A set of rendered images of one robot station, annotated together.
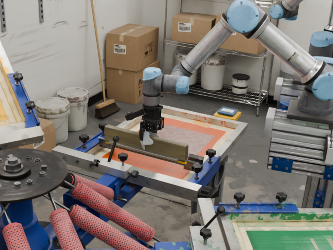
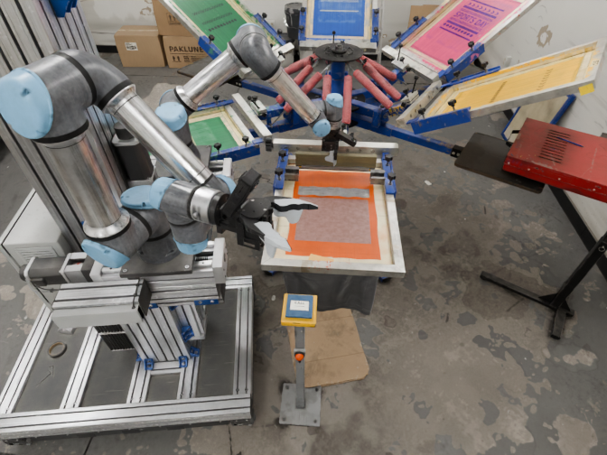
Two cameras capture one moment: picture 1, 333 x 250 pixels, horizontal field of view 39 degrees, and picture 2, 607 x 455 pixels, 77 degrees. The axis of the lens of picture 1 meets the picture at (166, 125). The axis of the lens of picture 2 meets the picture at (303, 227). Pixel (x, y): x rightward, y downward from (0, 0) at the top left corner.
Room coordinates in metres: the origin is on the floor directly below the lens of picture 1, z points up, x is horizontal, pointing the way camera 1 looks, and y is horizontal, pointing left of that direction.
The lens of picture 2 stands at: (3.35, -0.63, 2.20)
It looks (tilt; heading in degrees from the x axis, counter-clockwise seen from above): 45 degrees down; 160
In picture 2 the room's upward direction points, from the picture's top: straight up
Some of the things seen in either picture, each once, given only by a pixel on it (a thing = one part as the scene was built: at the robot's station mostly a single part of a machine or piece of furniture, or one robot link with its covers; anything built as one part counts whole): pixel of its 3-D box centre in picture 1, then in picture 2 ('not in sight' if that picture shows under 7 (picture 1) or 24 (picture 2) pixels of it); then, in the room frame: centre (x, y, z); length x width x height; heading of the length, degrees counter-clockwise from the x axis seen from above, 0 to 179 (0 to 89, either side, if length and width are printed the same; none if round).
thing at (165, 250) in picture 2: not in sight; (157, 236); (2.38, -0.77, 1.31); 0.15 x 0.15 x 0.10
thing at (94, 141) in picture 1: (94, 146); (387, 178); (2.00, 0.34, 0.98); 0.30 x 0.05 x 0.07; 156
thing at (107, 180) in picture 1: (107, 183); not in sight; (1.60, 0.22, 1.02); 0.17 x 0.06 x 0.05; 156
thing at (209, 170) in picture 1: (202, 175); (281, 173); (1.78, -0.17, 0.98); 0.30 x 0.05 x 0.07; 156
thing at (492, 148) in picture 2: not in sight; (428, 141); (1.69, 0.81, 0.91); 1.34 x 0.40 x 0.08; 36
